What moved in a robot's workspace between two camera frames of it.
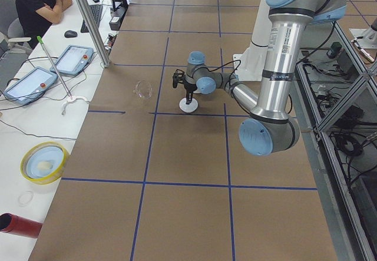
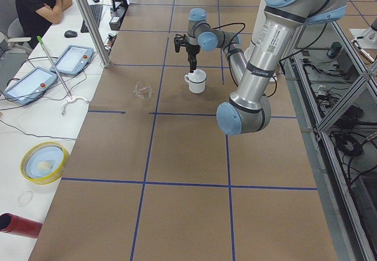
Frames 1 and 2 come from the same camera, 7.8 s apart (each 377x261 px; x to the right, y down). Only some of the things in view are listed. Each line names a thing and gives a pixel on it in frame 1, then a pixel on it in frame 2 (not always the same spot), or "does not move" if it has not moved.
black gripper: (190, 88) → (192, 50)
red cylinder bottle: (12, 223) does not move
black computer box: (117, 15) does not move
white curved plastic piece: (71, 99) does not move
